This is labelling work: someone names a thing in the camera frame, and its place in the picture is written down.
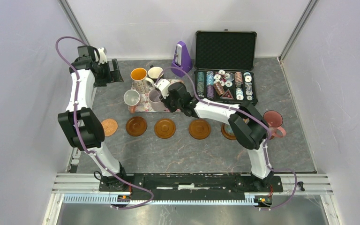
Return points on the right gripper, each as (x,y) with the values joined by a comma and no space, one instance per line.
(165,101)

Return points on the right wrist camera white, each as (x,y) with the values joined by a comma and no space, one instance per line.
(163,86)

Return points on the wooden coaster three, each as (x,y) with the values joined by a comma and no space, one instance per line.
(164,128)

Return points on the teal poker chip stack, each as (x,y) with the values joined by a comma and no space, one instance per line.
(200,84)

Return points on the blue mug orange inside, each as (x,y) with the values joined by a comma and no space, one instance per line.
(227,131)

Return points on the lilac mug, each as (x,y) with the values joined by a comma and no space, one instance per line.
(155,101)

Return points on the salmon mug white inside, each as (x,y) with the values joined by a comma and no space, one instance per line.
(132,99)

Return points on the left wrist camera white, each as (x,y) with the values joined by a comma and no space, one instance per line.
(102,58)

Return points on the woven rattan coaster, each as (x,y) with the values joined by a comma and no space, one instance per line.
(110,126)

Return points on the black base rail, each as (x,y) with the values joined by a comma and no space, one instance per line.
(192,186)

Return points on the wooden coaster one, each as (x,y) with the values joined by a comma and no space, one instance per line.
(136,126)

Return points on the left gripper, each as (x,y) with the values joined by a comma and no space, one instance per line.
(112,76)

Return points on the wooden coaster two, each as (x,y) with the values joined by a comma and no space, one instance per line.
(226,136)

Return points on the pink mug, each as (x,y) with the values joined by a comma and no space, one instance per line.
(275,122)

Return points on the floral tray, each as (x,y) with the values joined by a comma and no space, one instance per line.
(144,105)

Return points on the white mug orange inside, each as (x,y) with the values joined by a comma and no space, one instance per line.
(141,82)

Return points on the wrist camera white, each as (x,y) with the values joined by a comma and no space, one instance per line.
(102,58)
(163,86)

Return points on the orange poker chip stack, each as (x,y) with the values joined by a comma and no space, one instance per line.
(218,88)

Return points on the purple poker chip stack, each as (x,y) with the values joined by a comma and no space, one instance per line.
(210,91)

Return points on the all in triangle marker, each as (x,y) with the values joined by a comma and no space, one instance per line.
(227,95)

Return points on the purple metronome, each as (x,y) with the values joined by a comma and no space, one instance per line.
(181,60)

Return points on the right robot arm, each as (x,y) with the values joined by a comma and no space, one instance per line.
(249,127)

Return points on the black mug white inside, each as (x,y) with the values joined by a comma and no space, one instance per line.
(154,72)

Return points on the black poker chip case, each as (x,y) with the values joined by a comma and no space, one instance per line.
(228,57)

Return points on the wooden coaster four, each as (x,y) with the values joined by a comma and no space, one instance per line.
(199,129)

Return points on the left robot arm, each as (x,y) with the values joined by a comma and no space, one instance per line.
(80,125)

